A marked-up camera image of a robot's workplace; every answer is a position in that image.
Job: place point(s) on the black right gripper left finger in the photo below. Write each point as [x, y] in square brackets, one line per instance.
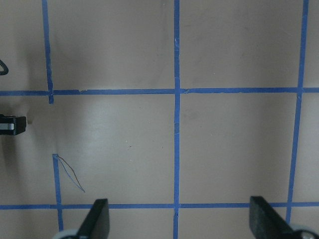
[96, 225]

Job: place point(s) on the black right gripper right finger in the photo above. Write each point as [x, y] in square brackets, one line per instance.
[266, 223]

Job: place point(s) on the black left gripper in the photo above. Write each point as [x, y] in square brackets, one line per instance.
[12, 125]

